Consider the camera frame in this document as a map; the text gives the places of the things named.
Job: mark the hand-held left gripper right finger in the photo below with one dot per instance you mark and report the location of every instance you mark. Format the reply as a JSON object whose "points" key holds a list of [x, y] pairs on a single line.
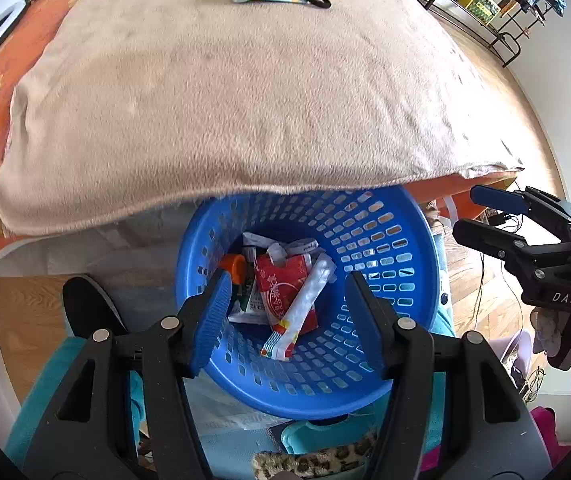
{"points": [[365, 320]]}

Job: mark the person's teal trousers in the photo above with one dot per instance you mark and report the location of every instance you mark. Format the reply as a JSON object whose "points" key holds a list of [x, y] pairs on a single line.
{"points": [[20, 410]]}

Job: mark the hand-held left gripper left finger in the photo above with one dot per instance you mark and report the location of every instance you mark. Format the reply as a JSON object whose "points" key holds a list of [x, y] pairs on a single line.
{"points": [[210, 320]]}

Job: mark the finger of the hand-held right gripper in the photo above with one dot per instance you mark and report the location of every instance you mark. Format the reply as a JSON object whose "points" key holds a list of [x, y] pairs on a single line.
{"points": [[498, 197], [490, 240]]}

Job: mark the black clothes rack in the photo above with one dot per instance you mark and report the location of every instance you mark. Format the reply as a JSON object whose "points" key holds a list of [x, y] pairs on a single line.
{"points": [[510, 50]]}

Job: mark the lilac plastic object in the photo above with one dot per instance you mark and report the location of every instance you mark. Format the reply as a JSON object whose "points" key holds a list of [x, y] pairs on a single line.
{"points": [[520, 355]]}

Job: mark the beige fleece blanket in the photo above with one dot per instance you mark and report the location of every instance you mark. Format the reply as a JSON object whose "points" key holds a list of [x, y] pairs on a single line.
{"points": [[215, 110]]}

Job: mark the leopard print slipper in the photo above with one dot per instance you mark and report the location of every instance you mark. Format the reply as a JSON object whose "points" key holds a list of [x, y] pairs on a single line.
{"points": [[315, 460]]}

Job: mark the white plastic bag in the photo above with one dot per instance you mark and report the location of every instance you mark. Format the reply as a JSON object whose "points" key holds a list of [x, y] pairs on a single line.
{"points": [[265, 242]]}

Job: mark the blue plastic basket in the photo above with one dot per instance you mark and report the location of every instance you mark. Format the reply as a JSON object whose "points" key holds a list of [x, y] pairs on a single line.
{"points": [[275, 405]]}

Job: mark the red box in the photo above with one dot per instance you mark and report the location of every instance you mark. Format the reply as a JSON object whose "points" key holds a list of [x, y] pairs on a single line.
{"points": [[280, 290]]}

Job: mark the yellow crate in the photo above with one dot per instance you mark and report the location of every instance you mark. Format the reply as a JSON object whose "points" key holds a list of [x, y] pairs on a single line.
{"points": [[478, 2]]}

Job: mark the colourful striped packet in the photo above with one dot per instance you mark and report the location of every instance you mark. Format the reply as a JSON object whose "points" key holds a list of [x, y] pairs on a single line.
{"points": [[305, 300]]}

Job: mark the white wipes packet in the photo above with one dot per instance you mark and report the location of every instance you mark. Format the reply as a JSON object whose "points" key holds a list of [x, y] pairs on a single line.
{"points": [[253, 306]]}

